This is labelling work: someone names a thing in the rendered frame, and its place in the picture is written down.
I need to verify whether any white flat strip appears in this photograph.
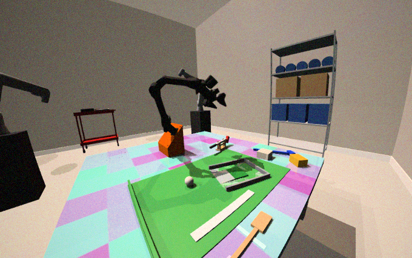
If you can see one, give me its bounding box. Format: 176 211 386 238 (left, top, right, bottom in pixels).
190 190 255 242

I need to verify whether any white golf ball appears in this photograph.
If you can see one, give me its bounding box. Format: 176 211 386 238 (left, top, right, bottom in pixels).
185 176 194 186

